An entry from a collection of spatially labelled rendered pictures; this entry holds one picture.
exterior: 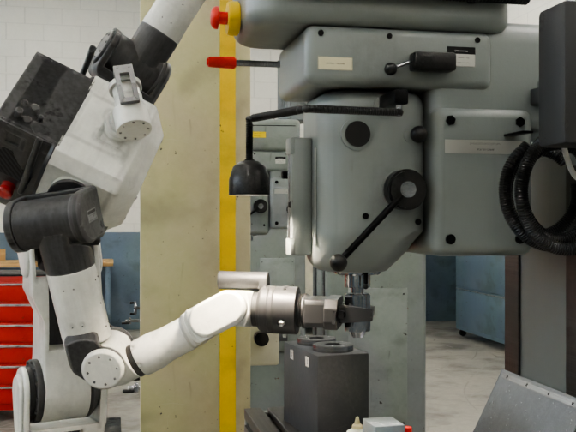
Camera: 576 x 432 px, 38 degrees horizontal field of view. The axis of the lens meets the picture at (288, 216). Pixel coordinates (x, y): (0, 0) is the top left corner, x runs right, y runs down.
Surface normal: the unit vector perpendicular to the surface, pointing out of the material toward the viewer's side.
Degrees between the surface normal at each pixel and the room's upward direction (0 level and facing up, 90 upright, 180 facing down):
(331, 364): 90
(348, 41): 90
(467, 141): 90
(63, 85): 59
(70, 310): 103
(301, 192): 90
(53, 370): 81
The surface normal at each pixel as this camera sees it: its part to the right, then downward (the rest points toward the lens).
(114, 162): 0.43, -0.52
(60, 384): 0.50, -0.15
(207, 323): -0.16, -0.12
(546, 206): -0.98, 0.00
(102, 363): 0.03, 0.22
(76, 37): 0.21, 0.00
